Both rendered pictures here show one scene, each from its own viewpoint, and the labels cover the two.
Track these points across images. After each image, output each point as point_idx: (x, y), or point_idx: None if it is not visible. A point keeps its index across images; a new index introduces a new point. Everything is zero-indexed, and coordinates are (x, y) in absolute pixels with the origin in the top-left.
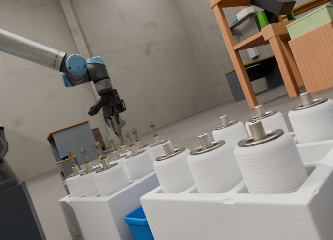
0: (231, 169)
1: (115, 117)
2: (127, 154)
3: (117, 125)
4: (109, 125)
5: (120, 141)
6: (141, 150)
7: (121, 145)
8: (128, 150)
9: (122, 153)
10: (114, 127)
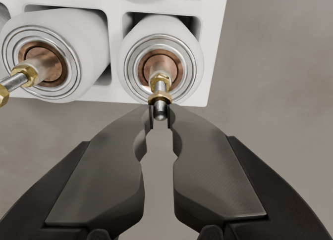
0: None
1: (43, 201)
2: (121, 45)
3: (98, 132)
4: (214, 143)
5: (159, 87)
6: (0, 33)
7: (163, 75)
8: (168, 93)
9: (138, 41)
10: (173, 138)
